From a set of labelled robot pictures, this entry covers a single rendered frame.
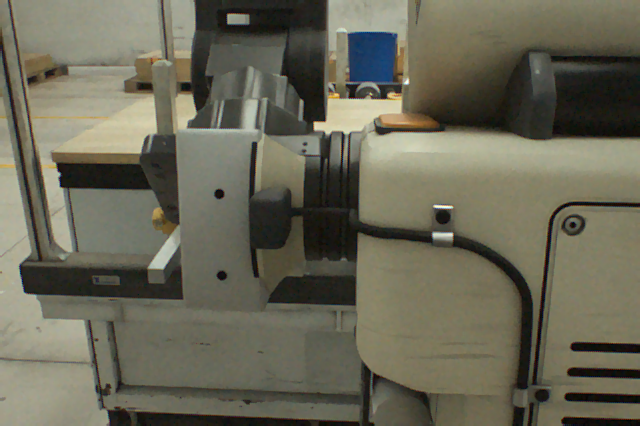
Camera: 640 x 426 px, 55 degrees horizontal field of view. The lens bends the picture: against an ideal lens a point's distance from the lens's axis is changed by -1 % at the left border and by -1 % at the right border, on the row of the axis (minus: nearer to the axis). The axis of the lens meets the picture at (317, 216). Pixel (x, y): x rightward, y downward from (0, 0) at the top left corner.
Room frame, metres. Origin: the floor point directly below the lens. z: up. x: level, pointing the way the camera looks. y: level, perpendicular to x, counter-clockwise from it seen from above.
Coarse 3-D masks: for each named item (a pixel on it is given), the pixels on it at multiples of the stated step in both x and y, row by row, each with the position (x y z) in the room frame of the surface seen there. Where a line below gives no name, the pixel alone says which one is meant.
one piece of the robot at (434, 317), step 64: (384, 128) 0.31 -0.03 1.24; (448, 128) 0.33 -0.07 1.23; (320, 192) 0.34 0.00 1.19; (384, 192) 0.27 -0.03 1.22; (448, 192) 0.27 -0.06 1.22; (512, 192) 0.27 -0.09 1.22; (576, 192) 0.26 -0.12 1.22; (320, 256) 0.35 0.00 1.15; (384, 256) 0.27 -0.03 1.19; (448, 256) 0.26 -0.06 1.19; (512, 256) 0.26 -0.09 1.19; (576, 256) 0.26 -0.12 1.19; (384, 320) 0.26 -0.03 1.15; (448, 320) 0.26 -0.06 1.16; (512, 320) 0.26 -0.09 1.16; (576, 320) 0.25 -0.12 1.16; (448, 384) 0.25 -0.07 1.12; (512, 384) 0.25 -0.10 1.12; (576, 384) 0.25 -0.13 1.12
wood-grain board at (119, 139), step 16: (128, 112) 1.93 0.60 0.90; (144, 112) 1.93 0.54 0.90; (176, 112) 1.93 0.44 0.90; (192, 112) 1.92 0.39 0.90; (336, 112) 1.92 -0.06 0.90; (352, 112) 1.92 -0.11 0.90; (368, 112) 1.92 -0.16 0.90; (384, 112) 1.92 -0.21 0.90; (400, 112) 1.92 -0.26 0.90; (96, 128) 1.71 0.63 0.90; (112, 128) 1.71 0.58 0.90; (128, 128) 1.71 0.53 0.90; (144, 128) 1.71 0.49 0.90; (320, 128) 1.71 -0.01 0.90; (336, 128) 1.71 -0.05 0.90; (352, 128) 1.71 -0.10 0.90; (64, 144) 1.54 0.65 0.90; (80, 144) 1.54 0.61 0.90; (96, 144) 1.54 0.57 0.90; (112, 144) 1.54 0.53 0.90; (128, 144) 1.54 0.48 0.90; (64, 160) 1.47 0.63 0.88; (80, 160) 1.46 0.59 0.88; (96, 160) 1.46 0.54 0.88; (112, 160) 1.46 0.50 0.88; (128, 160) 1.46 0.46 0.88
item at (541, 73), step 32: (544, 64) 0.30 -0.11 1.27; (576, 64) 0.30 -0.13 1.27; (608, 64) 0.30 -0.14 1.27; (512, 96) 0.31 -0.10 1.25; (544, 96) 0.28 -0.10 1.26; (576, 96) 0.29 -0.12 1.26; (608, 96) 0.29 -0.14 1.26; (512, 128) 0.31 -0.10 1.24; (544, 128) 0.28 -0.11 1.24; (576, 128) 0.30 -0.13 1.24; (608, 128) 0.30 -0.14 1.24
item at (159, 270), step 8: (176, 232) 1.15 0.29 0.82; (168, 240) 1.11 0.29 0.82; (176, 240) 1.11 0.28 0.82; (168, 248) 1.08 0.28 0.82; (176, 248) 1.08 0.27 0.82; (160, 256) 1.04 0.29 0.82; (168, 256) 1.04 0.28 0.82; (176, 256) 1.07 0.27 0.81; (152, 264) 1.01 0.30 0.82; (160, 264) 1.01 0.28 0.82; (168, 264) 1.02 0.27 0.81; (152, 272) 0.99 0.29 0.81; (160, 272) 0.99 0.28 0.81; (168, 272) 1.01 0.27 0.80; (152, 280) 0.99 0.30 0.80; (160, 280) 0.99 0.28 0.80
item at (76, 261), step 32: (96, 256) 1.29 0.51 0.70; (128, 256) 1.29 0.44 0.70; (32, 288) 1.24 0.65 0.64; (64, 288) 1.24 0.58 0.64; (96, 288) 1.23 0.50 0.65; (128, 288) 1.23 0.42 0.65; (160, 288) 1.23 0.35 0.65; (288, 288) 1.21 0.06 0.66; (320, 288) 1.20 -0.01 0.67; (352, 288) 1.20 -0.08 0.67
